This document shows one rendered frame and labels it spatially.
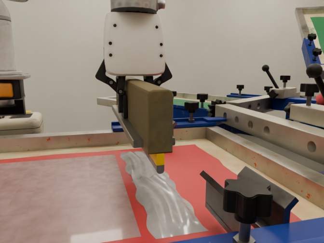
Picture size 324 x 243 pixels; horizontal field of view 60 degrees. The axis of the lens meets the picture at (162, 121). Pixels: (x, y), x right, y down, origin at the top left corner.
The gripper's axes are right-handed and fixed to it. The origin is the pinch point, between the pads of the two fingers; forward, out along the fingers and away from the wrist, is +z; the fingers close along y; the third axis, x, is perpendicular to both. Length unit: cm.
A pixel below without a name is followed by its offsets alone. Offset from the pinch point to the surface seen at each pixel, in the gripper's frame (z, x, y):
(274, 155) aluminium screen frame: 10.4, 2.7, -27.2
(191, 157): 14.0, -9.9, -14.6
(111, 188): 14.0, 2.5, 4.7
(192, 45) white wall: -36, -380, -154
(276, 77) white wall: 15, -380, -314
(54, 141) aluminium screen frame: 12.3, -25.0, 16.6
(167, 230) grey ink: 13.7, 17.3, -1.1
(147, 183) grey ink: 13.4, 3.2, -1.5
